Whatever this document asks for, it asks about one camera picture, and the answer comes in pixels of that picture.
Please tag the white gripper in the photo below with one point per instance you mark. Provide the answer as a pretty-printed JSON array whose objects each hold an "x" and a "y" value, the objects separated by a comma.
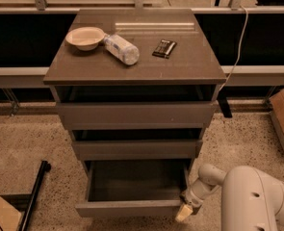
[{"x": 193, "y": 197}]

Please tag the grey drawer cabinet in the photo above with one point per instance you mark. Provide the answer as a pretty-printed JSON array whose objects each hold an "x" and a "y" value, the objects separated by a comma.
[{"x": 191, "y": 73}]

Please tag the cardboard box at left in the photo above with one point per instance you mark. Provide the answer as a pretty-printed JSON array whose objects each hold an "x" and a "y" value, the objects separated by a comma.
[{"x": 9, "y": 216}]

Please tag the white paper bowl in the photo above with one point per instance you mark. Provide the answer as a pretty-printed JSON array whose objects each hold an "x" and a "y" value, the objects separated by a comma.
[{"x": 85, "y": 38}]

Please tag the grey bottom drawer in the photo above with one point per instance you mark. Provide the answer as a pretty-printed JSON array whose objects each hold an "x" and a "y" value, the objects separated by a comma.
[{"x": 134, "y": 188}]

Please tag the black metal stand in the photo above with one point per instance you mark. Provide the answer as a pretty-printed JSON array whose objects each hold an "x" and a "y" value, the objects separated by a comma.
[{"x": 25, "y": 202}]

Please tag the grey drawer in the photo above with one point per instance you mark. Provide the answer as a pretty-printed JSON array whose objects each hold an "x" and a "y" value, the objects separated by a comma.
[
  {"x": 134, "y": 188},
  {"x": 136, "y": 150},
  {"x": 122, "y": 116}
]

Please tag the black table leg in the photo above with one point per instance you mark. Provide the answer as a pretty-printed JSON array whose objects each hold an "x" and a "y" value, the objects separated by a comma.
[{"x": 223, "y": 104}]

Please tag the metal wire bracket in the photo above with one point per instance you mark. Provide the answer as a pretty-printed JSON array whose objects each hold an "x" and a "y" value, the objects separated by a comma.
[{"x": 13, "y": 101}]

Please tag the grey top drawer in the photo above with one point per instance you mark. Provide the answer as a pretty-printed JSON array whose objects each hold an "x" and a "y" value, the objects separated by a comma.
[{"x": 122, "y": 116}]

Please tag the grey middle drawer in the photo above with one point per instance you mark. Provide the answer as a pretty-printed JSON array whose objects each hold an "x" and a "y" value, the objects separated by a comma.
[{"x": 136, "y": 150}]

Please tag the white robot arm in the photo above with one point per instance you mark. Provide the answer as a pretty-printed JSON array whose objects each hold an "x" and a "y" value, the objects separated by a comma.
[{"x": 251, "y": 200}]

